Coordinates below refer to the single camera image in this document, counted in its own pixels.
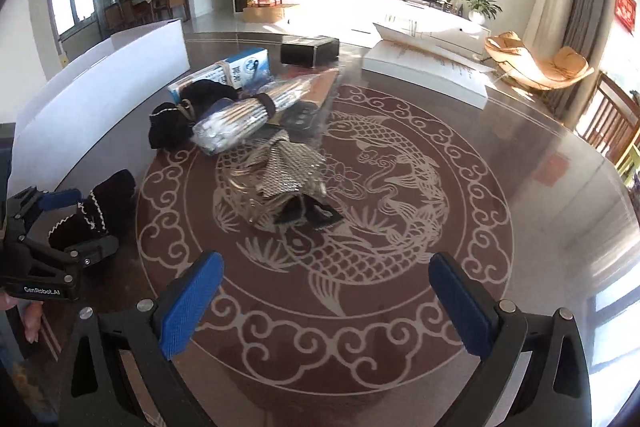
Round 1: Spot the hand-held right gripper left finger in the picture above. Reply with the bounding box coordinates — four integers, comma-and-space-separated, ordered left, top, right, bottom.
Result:
59, 250, 225, 427

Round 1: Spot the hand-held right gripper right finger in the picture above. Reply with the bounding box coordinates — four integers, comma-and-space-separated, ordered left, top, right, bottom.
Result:
428, 252, 593, 427

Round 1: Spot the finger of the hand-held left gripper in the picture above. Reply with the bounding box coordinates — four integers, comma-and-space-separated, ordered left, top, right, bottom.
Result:
22, 234, 120, 270
5, 187, 83, 243

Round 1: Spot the black sock with white trim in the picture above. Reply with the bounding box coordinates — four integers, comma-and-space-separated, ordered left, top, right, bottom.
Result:
47, 169, 137, 253

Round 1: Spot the large white storage box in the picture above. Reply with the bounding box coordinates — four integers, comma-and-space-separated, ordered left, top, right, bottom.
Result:
9, 19, 192, 202

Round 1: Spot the orange phone case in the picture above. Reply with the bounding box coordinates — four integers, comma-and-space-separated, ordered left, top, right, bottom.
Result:
270, 69, 346, 142

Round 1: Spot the person's left hand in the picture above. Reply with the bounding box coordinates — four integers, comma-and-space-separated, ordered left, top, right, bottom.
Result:
0, 289, 46, 344

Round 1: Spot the black cloth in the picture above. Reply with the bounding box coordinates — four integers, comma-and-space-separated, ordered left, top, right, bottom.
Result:
148, 79, 241, 151

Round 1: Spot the silver mesh fabric pouch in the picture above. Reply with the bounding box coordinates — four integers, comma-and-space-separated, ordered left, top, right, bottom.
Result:
220, 132, 328, 228

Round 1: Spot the bagged chopstick bundle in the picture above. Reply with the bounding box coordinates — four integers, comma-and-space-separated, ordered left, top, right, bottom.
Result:
192, 74, 326, 155

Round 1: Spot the blue and white carton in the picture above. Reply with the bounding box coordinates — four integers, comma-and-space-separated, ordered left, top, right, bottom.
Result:
167, 48, 273, 104

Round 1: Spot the white flat box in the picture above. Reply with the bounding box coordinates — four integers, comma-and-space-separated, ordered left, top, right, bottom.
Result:
361, 41, 496, 110

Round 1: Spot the wooden slatted chair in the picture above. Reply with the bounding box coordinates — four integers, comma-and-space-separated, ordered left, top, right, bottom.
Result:
575, 72, 640, 165

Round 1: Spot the orange lounge chair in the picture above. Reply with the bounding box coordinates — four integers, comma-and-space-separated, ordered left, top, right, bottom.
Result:
484, 31, 596, 92

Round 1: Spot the black box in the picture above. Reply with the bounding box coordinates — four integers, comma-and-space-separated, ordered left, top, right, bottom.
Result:
280, 36, 341, 68

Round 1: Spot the leafy plant in white pot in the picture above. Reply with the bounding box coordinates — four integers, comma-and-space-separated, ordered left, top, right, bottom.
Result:
461, 0, 502, 25

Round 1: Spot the white television cabinet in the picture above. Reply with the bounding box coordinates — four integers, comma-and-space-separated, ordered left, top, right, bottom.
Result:
280, 0, 493, 58

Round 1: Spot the red wall decoration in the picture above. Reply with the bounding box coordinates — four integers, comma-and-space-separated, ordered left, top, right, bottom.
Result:
615, 0, 637, 30

